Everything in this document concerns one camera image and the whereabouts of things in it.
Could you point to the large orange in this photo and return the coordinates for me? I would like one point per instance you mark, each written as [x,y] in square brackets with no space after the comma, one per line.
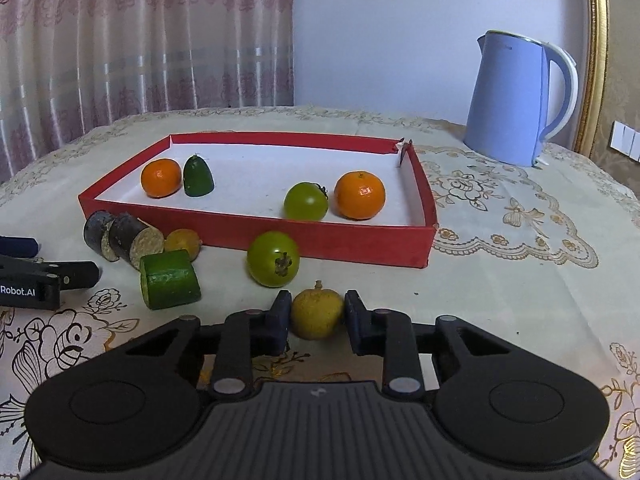
[360,195]

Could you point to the white wall switch panel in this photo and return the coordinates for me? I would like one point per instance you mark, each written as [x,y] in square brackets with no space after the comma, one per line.
[627,141]

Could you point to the small round yellow fruit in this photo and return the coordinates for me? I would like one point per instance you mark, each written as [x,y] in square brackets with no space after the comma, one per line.
[181,241]

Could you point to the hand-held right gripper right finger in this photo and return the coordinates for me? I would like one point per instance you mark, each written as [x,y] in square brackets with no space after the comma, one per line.
[357,325]

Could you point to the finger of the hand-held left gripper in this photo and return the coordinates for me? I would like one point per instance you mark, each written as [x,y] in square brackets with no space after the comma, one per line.
[20,246]
[75,274]

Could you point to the dark eggplant piece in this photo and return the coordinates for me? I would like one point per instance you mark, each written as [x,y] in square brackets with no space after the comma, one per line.
[132,237]
[96,232]

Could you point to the gold wall trim strip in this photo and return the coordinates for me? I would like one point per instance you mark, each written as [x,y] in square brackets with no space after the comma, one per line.
[595,60]

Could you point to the red shallow cardboard tray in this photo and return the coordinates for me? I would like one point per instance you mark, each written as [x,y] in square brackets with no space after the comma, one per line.
[350,250]

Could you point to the green tomato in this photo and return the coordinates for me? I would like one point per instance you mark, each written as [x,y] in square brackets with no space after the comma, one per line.
[305,202]
[270,260]

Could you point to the green cucumber chunk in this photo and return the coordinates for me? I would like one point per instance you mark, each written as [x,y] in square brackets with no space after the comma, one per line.
[172,280]

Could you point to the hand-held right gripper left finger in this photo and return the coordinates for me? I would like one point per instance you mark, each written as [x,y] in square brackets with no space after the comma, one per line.
[277,325]

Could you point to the yellow longan with stem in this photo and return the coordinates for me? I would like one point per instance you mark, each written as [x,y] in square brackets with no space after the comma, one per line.
[317,312]

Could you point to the pink patterned curtain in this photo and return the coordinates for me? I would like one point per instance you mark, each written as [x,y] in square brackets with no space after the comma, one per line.
[125,50]

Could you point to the dark green cucumber tip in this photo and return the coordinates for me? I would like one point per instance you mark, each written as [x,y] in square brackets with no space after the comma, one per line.
[197,177]

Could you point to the light blue electric kettle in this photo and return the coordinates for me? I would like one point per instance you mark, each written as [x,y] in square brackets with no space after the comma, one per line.
[505,105]

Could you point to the small orange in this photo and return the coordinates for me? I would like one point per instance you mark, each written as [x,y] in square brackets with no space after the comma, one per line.
[161,178]

